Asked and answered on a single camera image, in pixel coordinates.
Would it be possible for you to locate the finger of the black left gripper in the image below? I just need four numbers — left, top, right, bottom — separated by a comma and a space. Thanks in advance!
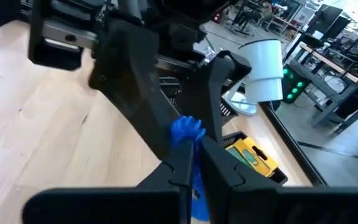
178, 50, 254, 146
88, 18, 180, 161

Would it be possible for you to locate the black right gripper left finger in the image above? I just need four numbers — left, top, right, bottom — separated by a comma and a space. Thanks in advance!
137, 141, 196, 224

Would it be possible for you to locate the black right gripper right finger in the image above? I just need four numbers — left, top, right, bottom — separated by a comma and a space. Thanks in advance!
199, 136, 280, 224

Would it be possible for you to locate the blue coil wrist keychain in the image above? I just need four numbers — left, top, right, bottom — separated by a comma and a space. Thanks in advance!
169, 114, 211, 222

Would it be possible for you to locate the yellow green crayon box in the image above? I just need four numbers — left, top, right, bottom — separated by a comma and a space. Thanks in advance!
225, 136, 279, 179

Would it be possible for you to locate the black box with green lights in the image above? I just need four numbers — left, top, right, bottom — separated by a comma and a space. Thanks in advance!
280, 63, 311, 104

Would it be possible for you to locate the wooden background table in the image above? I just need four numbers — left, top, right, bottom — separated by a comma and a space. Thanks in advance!
298, 42, 358, 134

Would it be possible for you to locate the dark background monitor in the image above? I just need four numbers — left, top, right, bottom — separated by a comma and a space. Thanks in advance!
306, 3, 352, 40

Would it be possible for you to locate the white cable bundle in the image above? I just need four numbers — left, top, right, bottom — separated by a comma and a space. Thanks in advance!
202, 45, 222, 62

